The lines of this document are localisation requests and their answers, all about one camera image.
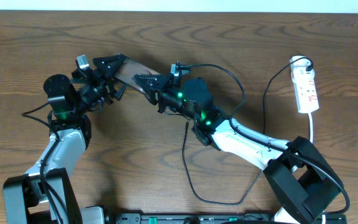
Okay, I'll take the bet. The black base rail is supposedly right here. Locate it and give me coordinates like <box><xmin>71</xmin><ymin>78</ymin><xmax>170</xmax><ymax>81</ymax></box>
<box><xmin>113</xmin><ymin>212</ymin><xmax>347</xmax><ymax>224</ymax></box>

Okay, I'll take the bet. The black USB charging cable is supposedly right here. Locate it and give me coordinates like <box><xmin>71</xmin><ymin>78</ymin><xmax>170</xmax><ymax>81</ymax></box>
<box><xmin>181</xmin><ymin>57</ymin><xmax>314</xmax><ymax>207</ymax></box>

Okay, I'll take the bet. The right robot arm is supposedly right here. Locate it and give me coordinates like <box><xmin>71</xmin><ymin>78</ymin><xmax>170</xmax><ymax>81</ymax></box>
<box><xmin>133</xmin><ymin>74</ymin><xmax>345</xmax><ymax>223</ymax></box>

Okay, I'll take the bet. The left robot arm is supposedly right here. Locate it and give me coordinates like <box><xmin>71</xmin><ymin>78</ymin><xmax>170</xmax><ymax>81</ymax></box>
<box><xmin>2</xmin><ymin>54</ymin><xmax>126</xmax><ymax>223</ymax></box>

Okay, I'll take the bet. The white power strip cord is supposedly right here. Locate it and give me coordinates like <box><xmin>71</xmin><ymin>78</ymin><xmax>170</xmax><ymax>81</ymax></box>
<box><xmin>307</xmin><ymin>112</ymin><xmax>328</xmax><ymax>224</ymax></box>

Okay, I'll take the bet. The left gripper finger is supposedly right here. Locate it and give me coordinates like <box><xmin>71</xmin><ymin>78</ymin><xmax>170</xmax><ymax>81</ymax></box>
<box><xmin>113</xmin><ymin>84</ymin><xmax>127</xmax><ymax>101</ymax></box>
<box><xmin>92</xmin><ymin>54</ymin><xmax>126</xmax><ymax>78</ymax></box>

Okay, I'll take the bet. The white power strip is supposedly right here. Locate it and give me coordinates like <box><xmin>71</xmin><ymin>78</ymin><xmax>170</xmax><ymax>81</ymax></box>
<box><xmin>290</xmin><ymin>55</ymin><xmax>319</xmax><ymax>114</ymax></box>

